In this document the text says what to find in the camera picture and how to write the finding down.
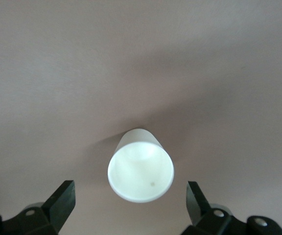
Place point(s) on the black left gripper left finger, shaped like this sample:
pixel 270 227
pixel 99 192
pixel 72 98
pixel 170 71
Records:
pixel 60 205

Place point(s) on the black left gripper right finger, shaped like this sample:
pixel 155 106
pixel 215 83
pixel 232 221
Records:
pixel 196 205

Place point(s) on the white plastic cup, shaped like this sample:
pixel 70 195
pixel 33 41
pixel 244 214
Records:
pixel 141 171

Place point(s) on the brown table mat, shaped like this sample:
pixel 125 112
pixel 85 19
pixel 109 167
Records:
pixel 82 73

